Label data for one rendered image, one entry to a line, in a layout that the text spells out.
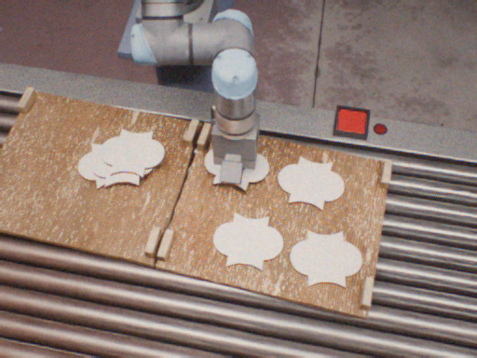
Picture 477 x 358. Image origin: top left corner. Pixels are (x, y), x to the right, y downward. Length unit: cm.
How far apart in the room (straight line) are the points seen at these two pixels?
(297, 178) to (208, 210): 20
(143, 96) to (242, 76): 48
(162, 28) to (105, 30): 186
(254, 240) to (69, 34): 197
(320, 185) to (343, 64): 154
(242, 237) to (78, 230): 33
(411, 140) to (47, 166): 79
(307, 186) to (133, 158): 37
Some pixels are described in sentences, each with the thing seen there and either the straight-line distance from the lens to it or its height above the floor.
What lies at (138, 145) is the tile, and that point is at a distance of 132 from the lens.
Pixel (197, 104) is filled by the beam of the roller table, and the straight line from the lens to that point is 143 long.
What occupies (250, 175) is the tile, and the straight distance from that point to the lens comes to 126.
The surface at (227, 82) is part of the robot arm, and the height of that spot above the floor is 125.
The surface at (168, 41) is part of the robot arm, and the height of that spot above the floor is 124.
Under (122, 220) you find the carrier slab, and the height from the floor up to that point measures 94.
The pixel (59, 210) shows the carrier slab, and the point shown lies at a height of 94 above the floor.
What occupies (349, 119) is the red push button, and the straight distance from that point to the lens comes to 140.
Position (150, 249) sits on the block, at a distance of 119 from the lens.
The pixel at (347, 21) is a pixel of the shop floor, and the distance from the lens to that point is 296.
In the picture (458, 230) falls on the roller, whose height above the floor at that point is 92.
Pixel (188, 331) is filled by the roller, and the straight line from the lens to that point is 116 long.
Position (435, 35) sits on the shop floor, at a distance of 298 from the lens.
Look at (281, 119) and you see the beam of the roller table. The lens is 140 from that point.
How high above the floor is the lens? 202
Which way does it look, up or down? 58 degrees down
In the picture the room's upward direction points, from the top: 2 degrees counter-clockwise
